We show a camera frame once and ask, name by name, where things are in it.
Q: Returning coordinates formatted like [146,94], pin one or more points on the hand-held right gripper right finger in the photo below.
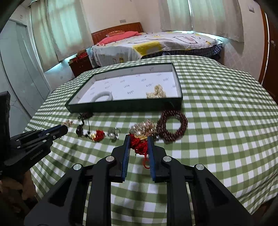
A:
[152,160]

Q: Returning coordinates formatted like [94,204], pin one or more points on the pink pillow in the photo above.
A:
[115,39]

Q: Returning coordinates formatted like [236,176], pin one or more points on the white curtain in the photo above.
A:
[60,26]
[206,17]

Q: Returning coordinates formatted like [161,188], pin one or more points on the gold charm long red tassel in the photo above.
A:
[139,145]

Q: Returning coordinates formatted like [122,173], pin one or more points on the blue plaid bed sheet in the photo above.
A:
[191,53]

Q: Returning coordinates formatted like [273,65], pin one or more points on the red patterned pillow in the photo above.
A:
[115,33]

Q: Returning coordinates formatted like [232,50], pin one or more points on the bed with patterned cover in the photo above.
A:
[169,43]

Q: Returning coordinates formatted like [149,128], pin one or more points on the white jade bangle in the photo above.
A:
[106,93]

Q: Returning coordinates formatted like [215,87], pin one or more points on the grey sliding wardrobe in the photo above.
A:
[17,76]

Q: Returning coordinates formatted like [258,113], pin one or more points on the dark wooden nightstand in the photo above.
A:
[80,66]

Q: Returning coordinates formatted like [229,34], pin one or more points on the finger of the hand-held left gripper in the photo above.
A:
[54,128]
[60,133]

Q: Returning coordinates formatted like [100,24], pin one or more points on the brown wooden door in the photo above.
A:
[270,65]

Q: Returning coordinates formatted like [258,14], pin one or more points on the person's left hand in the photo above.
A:
[15,186]

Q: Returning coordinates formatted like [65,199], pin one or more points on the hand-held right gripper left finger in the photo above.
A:
[126,156]

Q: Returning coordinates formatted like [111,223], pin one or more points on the red box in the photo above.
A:
[82,56]

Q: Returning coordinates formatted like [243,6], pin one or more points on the dark green jewelry tray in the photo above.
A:
[134,79]

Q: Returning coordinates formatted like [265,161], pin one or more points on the rose gold earrings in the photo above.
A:
[68,123]

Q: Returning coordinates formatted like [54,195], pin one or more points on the green checkered tablecloth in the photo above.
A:
[217,108]

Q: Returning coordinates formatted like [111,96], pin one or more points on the wall switch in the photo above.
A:
[251,9]

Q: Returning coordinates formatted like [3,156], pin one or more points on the wooden bed headboard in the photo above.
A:
[104,32]

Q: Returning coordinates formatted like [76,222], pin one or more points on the gold charm short red tassel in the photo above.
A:
[98,134]

